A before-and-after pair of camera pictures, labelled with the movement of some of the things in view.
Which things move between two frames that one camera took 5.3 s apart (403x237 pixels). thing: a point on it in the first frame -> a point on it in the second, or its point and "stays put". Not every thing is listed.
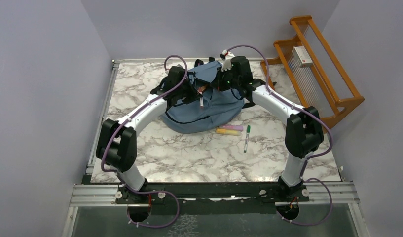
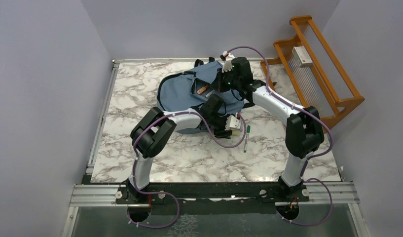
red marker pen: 201,101 -> 209,94
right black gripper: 217,83 stays put
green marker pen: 247,133 stays put
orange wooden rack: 306,72 stays put
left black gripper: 194,94 -> 222,133
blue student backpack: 215,108 stays put
